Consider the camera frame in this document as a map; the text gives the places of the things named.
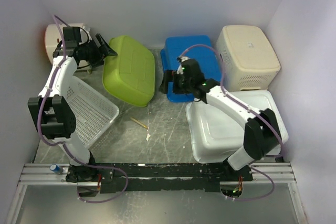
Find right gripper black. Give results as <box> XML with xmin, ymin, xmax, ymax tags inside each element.
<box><xmin>158</xmin><ymin>70</ymin><xmax>193</xmax><ymax>94</ymax></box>

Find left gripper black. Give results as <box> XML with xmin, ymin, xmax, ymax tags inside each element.
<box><xmin>80</xmin><ymin>34</ymin><xmax>119</xmax><ymax>69</ymax></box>

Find green plastic basin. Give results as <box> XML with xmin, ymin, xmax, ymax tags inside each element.
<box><xmin>102</xmin><ymin>36</ymin><xmax>155</xmax><ymax>108</ymax></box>

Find blue plastic tray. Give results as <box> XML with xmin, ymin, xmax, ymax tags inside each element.
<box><xmin>160</xmin><ymin>35</ymin><xmax>222</xmax><ymax>97</ymax></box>

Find clear plastic tray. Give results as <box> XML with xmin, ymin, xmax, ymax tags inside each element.
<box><xmin>66</xmin><ymin>76</ymin><xmax>119</xmax><ymax>148</ymax></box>

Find white plastic tub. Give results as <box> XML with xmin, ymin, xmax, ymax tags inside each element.
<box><xmin>186</xmin><ymin>90</ymin><xmax>289</xmax><ymax>164</ymax></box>

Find beige perforated plastic basket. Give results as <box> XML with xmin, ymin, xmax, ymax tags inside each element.
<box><xmin>215</xmin><ymin>25</ymin><xmax>281</xmax><ymax>92</ymax></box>

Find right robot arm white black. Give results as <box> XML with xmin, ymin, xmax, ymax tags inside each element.
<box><xmin>159</xmin><ymin>57</ymin><xmax>283</xmax><ymax>181</ymax></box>

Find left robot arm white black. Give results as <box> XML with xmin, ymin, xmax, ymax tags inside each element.
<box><xmin>28</xmin><ymin>25</ymin><xmax>117</xmax><ymax>182</ymax></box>

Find white cylindrical container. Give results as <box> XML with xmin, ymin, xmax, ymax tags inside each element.
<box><xmin>44</xmin><ymin>23</ymin><xmax>92</xmax><ymax>63</ymax></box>

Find small yellow stick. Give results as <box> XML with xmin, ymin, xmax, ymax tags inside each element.
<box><xmin>130</xmin><ymin>117</ymin><xmax>149</xmax><ymax>130</ymax></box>

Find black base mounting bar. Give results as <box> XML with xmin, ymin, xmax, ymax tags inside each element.
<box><xmin>65</xmin><ymin>163</ymin><xmax>253</xmax><ymax>194</ymax></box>

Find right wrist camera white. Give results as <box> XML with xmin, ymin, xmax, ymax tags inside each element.
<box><xmin>177</xmin><ymin>55</ymin><xmax>190</xmax><ymax>64</ymax></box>

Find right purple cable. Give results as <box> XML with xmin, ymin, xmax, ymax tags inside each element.
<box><xmin>177</xmin><ymin>43</ymin><xmax>286</xmax><ymax>201</ymax></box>

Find purple cable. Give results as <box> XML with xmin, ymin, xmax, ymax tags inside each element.
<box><xmin>36</xmin><ymin>14</ymin><xmax>129</xmax><ymax>205</ymax></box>
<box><xmin>177</xmin><ymin>43</ymin><xmax>286</xmax><ymax>201</ymax></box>

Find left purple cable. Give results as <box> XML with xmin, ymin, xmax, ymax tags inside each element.
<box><xmin>36</xmin><ymin>14</ymin><xmax>129</xmax><ymax>205</ymax></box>

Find aluminium rail frame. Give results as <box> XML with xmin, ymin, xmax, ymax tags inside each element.
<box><xmin>5</xmin><ymin>162</ymin><xmax>307</xmax><ymax>223</ymax></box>

